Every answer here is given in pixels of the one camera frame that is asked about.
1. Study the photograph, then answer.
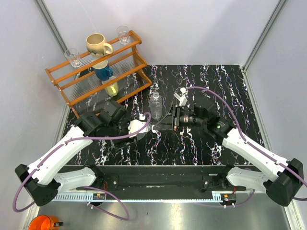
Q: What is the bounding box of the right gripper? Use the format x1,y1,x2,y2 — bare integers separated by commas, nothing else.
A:
153,103,206,133

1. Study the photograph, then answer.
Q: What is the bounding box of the clear drinking glass left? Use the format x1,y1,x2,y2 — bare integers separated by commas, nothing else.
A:
64,48,82,68

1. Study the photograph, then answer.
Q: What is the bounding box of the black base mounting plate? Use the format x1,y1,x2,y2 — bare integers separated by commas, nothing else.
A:
88,165,244,193

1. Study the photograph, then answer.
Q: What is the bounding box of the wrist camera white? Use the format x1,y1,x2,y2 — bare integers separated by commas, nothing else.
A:
174,87,188,106
128,114,148,137

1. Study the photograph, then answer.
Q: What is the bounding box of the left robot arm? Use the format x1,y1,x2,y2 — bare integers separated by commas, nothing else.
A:
13,101,148,212

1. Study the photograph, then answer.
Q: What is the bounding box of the blue ceramic mug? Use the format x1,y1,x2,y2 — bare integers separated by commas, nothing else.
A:
92,60,113,81

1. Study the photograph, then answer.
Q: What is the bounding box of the clear drinking glass right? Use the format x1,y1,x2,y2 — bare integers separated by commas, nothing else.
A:
117,26,130,45

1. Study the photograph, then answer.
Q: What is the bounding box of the yellow ceramic mug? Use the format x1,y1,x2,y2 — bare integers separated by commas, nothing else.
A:
102,76,119,96

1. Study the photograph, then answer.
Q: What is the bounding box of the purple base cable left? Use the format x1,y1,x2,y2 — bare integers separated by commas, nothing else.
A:
87,186,131,220

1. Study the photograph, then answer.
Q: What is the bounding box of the orange wooden shelf rack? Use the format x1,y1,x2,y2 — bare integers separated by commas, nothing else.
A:
45,30,152,117

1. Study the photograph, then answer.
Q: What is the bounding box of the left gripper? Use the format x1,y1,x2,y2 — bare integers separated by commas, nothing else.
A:
108,118,138,148

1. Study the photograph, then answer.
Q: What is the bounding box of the clear plastic bottle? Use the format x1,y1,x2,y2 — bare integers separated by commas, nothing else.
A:
149,92,163,120
135,124,152,141

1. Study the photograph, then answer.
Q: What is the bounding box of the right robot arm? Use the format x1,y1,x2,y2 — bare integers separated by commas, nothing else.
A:
152,105,304,207

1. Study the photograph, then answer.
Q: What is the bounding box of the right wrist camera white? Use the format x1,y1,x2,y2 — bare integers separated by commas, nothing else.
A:
174,87,188,106

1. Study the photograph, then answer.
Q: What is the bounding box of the orange cup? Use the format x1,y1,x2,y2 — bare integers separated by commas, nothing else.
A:
28,215,63,230

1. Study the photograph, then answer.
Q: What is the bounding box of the beige ceramic mug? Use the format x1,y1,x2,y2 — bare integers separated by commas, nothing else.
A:
86,34,113,58

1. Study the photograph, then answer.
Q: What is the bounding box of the clear drinking glass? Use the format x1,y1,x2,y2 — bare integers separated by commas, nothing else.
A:
64,48,82,68
117,26,130,45

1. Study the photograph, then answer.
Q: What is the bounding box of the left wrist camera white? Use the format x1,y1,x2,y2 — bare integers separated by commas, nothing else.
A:
128,114,148,137

